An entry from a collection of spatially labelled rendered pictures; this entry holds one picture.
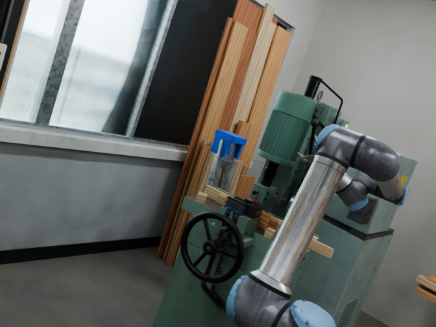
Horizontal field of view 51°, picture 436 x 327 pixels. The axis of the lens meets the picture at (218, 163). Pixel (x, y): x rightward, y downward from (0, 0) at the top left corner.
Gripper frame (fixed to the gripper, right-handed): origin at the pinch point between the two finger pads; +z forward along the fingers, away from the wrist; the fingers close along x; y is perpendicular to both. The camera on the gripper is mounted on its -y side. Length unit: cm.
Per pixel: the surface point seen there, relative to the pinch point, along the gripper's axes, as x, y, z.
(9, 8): 30, -62, 133
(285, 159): 4.5, -10.5, -1.6
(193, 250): 46, -52, -8
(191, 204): 34, -46, 9
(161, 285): 21, -168, -35
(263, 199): 16.7, -25.3, -9.6
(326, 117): -28.4, -4.9, -1.7
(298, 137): -4.1, -4.0, 2.4
